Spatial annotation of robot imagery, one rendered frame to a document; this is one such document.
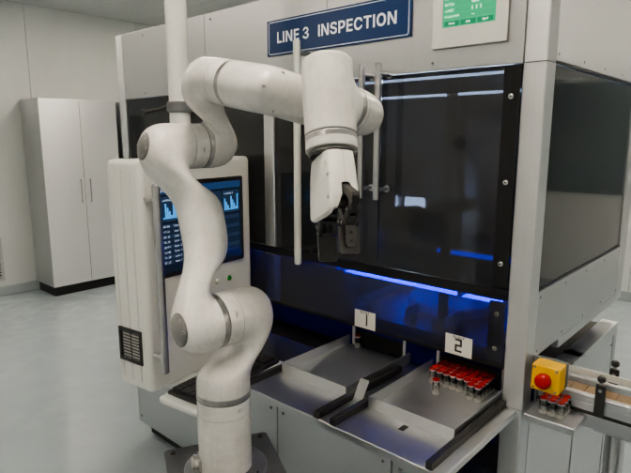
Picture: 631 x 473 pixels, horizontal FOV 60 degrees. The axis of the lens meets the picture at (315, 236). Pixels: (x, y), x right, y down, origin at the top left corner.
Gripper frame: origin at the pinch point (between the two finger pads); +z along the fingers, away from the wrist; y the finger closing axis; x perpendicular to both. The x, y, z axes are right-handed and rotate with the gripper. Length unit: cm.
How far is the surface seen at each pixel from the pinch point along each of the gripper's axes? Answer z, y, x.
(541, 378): 28, -40, 69
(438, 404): 35, -61, 51
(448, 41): -62, -39, 51
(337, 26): -81, -70, 31
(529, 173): -24, -32, 65
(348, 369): 26, -89, 36
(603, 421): 41, -41, 88
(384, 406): 34, -61, 34
